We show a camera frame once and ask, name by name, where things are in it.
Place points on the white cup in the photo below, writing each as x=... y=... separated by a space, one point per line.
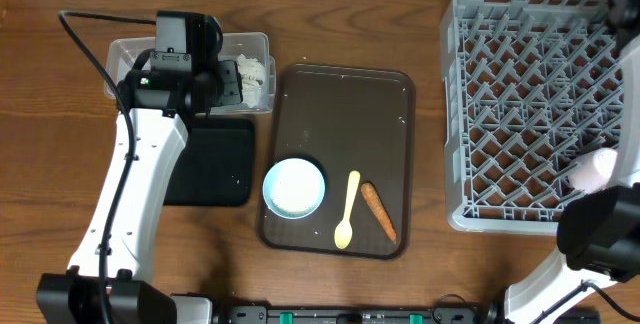
x=592 y=170

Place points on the grey dishwasher rack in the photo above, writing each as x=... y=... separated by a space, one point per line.
x=530 y=85

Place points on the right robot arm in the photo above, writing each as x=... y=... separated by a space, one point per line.
x=598 y=234

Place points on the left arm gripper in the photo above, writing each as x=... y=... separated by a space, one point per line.
x=233 y=83

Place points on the yellow plastic spoon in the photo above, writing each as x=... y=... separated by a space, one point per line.
x=343 y=232

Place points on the small bowl of rice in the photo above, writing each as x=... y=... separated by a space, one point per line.
x=293 y=188

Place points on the crumpled white tissue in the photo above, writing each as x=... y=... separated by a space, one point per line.
x=253 y=76

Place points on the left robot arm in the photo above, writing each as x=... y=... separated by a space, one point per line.
x=108 y=278

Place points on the clear plastic waste bin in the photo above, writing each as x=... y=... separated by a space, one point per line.
x=250 y=51

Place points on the dark brown serving tray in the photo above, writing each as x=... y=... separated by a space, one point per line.
x=344 y=119

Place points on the black waste tray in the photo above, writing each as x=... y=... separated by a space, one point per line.
x=215 y=168

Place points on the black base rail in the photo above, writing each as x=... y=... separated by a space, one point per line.
x=350 y=315

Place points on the orange carrot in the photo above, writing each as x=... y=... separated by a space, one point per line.
x=375 y=204

